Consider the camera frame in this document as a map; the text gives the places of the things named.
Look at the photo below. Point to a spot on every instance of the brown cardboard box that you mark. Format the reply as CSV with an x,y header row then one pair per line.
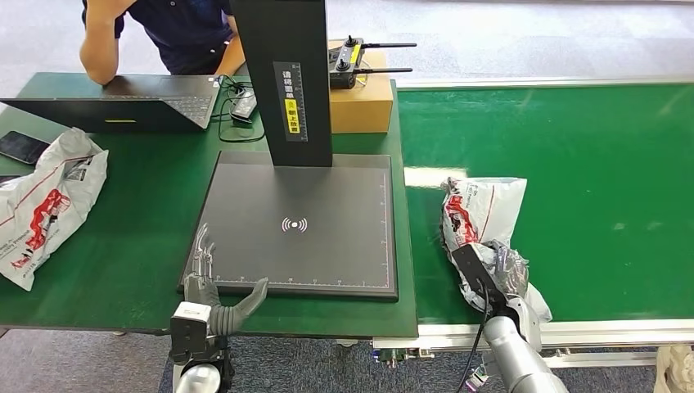
x,y
360,108

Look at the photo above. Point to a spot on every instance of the dark grey laptop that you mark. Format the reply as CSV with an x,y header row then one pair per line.
x,y
135,114

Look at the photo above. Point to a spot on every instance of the dark grey scanner base plate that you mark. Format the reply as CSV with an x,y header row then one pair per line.
x,y
303,249

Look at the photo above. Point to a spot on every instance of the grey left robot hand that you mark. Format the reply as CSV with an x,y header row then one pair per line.
x,y
203,290

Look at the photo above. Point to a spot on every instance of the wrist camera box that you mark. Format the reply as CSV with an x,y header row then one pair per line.
x,y
477,271
190,331

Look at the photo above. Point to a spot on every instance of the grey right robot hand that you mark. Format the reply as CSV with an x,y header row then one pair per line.
x,y
512,271

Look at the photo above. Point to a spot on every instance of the black remote controller with antennas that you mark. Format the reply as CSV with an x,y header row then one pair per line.
x,y
341,77

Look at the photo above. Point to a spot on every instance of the black smartphone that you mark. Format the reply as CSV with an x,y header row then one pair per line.
x,y
21,147

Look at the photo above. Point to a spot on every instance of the white poly mailer package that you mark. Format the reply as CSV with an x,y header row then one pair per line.
x,y
488,206
49,217

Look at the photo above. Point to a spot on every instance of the green conveyor belt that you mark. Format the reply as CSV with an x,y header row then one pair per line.
x,y
596,135

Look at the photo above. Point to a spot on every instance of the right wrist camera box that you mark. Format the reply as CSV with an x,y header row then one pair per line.
x,y
477,271

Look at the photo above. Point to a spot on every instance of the black scanner column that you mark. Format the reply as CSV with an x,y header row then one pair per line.
x,y
260,81

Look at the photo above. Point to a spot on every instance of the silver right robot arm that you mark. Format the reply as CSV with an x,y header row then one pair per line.
x,y
515,358

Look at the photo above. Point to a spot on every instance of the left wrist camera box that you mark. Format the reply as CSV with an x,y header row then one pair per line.
x,y
190,331

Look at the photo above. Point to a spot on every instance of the white shoe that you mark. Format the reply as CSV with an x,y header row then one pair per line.
x,y
675,371

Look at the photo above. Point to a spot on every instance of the black power adapter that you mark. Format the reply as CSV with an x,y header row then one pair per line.
x,y
244,106

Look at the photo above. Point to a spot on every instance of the person's right forearm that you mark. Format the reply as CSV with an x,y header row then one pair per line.
x,y
100,54

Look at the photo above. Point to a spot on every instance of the person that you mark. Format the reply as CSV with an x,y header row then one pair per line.
x,y
184,38

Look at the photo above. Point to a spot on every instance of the aluminium conveyor frame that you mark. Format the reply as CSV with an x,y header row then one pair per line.
x,y
596,333

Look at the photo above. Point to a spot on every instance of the person's left forearm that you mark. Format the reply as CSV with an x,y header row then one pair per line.
x,y
232,57

